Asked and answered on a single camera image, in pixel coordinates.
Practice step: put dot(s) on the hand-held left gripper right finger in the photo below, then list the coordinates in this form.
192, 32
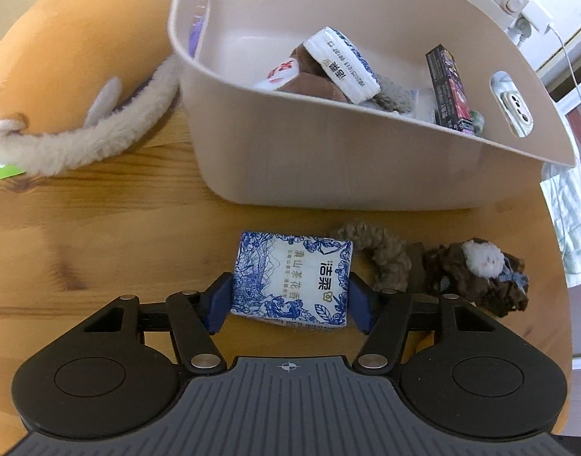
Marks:
361, 304

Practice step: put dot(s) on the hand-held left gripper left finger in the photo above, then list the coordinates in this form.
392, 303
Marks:
219, 304

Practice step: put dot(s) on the blue white tissue packet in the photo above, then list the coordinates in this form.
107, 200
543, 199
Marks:
342, 64
290, 275

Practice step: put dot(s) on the beige plastic container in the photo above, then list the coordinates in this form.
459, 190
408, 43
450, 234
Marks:
319, 152

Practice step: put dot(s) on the clear plastic packet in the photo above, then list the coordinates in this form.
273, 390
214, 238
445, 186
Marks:
423, 104

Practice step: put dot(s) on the grey hedgehog plush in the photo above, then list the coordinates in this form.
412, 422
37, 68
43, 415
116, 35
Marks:
392, 95

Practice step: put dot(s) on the brown plush toy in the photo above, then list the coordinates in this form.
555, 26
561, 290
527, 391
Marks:
314, 83

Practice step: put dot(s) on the black box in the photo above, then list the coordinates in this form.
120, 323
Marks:
449, 90

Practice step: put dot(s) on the khaki scrunchie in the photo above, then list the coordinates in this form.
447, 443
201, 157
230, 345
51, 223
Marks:
390, 259

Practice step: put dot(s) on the dark brown scrunchie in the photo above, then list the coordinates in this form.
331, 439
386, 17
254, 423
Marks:
452, 270

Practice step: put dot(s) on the striped blue white cloth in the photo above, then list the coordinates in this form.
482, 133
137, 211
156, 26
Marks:
568, 218

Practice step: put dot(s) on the white phone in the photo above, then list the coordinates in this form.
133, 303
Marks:
516, 104

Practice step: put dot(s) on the green card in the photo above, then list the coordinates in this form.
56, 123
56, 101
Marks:
0, 170

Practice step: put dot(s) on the orange plush toy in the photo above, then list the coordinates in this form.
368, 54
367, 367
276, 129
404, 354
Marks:
81, 33

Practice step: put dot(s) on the white charger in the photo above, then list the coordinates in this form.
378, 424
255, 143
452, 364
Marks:
537, 14

